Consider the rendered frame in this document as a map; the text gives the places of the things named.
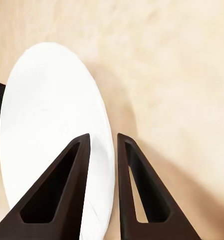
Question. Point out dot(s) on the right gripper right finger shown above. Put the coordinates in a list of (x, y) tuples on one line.
[(166, 221)]

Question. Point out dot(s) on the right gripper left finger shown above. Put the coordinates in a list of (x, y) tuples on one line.
[(52, 208)]

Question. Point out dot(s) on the countertop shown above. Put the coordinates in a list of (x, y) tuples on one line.
[(159, 67)]

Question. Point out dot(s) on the saucer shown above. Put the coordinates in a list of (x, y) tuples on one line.
[(51, 98)]

